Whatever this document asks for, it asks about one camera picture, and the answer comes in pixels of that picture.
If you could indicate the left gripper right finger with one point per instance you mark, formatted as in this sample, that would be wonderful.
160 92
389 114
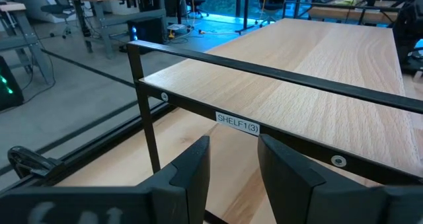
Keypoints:
291 184

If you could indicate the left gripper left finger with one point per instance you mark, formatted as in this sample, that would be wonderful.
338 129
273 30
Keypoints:
185 184

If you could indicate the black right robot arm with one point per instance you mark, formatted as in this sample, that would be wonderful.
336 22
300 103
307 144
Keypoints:
408 29

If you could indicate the silver shelf screw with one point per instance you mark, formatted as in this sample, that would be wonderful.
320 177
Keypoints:
338 161
164 96

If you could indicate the white shelf label sticker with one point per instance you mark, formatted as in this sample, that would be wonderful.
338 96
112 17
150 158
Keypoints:
238 123

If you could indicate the white power strip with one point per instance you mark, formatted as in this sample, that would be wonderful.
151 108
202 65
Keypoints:
177 26

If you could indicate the computer tower with blue light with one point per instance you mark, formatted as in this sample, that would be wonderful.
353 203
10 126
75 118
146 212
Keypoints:
147 30

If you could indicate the black clamp on table edge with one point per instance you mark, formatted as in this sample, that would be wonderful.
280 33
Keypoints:
26 161

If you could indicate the computer tower with green lights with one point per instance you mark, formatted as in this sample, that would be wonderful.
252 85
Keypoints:
8 85

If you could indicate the black table edge frame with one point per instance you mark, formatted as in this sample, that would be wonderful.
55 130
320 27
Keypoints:
99 141

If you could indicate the black frame wooden shelf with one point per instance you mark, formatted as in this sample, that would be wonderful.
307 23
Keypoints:
297 85

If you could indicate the black frame wooden table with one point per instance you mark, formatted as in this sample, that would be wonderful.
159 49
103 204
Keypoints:
350 14

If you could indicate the grey frame wooden desk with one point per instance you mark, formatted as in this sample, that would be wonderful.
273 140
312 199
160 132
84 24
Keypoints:
23 35
109 19

